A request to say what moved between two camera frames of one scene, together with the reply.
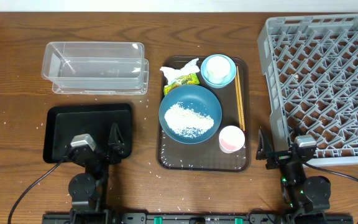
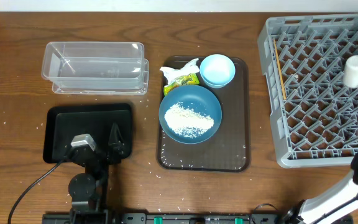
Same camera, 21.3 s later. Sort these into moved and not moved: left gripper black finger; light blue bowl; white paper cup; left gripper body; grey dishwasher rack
Moved: white paper cup
Not moved: light blue bowl; left gripper black finger; left gripper body; grey dishwasher rack
